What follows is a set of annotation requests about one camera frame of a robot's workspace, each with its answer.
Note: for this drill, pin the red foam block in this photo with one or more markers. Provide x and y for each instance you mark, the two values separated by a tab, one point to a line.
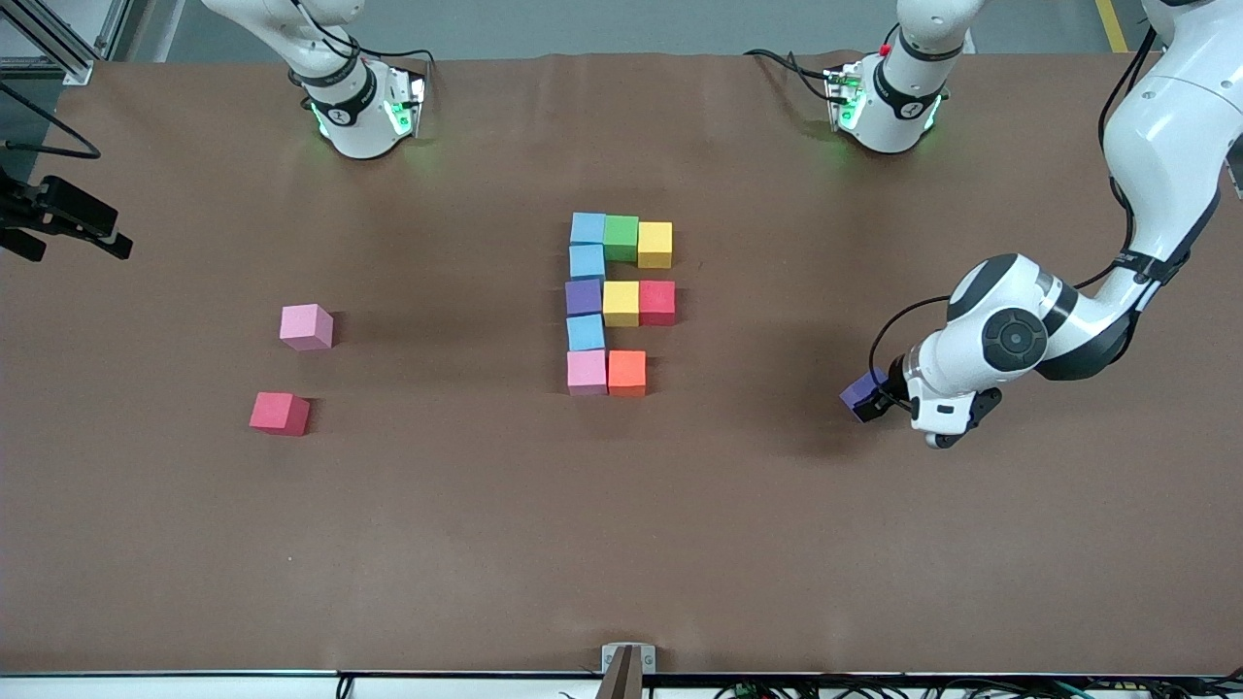
657	302
279	413

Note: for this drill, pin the aluminium frame profile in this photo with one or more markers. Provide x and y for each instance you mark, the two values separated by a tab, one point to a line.
114	29
60	53

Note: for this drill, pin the green foam block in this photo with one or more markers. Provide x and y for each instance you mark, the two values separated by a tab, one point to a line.
621	238

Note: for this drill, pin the yellow foam block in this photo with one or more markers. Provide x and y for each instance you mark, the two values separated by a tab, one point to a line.
655	245
621	304

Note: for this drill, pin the orange foam block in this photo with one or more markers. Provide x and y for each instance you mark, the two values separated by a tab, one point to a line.
627	373

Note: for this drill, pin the purple foam block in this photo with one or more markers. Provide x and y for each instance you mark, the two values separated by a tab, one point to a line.
584	298
857	393

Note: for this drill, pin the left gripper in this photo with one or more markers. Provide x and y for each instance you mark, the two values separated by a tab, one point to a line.
892	387

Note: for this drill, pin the pink foam block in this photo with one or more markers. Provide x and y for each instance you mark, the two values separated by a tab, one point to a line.
306	326
587	372

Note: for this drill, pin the grey metal bracket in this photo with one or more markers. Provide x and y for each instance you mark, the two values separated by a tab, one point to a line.
627	668

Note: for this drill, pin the blue foam block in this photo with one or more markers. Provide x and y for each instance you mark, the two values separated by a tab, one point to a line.
586	333
587	228
587	262

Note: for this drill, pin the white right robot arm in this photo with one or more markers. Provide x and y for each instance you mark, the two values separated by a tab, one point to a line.
354	121

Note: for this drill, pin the brown table cover sheet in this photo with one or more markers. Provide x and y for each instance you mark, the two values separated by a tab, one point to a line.
621	563

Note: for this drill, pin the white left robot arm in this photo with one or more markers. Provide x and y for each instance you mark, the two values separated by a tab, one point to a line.
1165	146

